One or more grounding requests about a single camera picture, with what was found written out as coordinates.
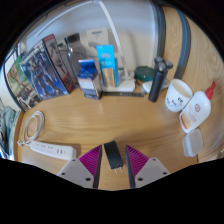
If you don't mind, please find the green tree figure toy box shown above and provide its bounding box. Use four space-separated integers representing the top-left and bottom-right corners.
6 54 34 111

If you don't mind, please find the black electric shaver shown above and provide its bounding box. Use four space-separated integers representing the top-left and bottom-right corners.
148 56 174 103

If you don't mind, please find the clear bottle with black cap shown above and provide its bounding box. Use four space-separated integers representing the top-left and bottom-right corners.
64 32 89 81

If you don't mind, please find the teal blanket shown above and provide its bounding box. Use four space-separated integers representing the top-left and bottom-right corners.
0 106 21 158

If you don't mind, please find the black ruler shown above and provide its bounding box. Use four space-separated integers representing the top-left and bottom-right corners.
102 91 145 98

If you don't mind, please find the white mug with face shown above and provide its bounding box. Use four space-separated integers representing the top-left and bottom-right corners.
164 78 194 113

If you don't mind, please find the blue robot model kit box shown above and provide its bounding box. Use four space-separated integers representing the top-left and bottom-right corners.
19 33 79 101

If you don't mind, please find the dark green round case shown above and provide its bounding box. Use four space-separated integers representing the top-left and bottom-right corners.
134 65 156 83

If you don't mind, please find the white lotion bottle red cap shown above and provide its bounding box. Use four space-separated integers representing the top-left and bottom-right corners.
178 80 217 134

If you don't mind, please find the clear plastic lidded container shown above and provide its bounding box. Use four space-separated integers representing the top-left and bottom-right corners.
181 128 204 158

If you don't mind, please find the white coiled power cable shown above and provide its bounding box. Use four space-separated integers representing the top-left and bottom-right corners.
17 110 46 148

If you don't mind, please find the light blue orange carton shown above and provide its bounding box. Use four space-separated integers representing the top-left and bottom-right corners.
95 44 119 88

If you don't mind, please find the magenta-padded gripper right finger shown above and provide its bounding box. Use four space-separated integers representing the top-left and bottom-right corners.
125 144 171 190

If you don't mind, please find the white card box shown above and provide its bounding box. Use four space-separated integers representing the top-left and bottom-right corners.
85 28 110 48

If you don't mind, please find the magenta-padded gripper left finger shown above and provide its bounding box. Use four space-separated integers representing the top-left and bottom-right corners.
57 144 104 190

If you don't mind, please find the dark blue small carton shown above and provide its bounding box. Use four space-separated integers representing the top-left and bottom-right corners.
77 58 104 100

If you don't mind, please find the white power strip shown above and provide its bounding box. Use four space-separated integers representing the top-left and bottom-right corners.
29 139 78 162

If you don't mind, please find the white desk lamp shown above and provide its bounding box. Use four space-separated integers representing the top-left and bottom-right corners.
34 0 137 93

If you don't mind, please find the grey metal desk frame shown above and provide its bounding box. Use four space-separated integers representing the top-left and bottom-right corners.
149 0 193 81

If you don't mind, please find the black charger block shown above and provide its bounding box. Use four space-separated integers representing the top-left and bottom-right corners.
103 140 125 175

